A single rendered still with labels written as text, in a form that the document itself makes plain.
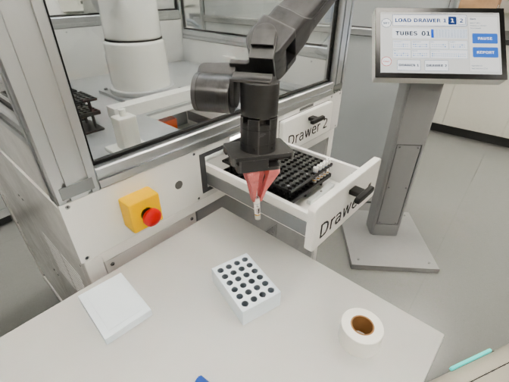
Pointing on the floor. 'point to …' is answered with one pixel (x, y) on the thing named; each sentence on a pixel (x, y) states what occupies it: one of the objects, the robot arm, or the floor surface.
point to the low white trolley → (220, 322)
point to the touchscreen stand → (396, 191)
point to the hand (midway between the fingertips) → (256, 195)
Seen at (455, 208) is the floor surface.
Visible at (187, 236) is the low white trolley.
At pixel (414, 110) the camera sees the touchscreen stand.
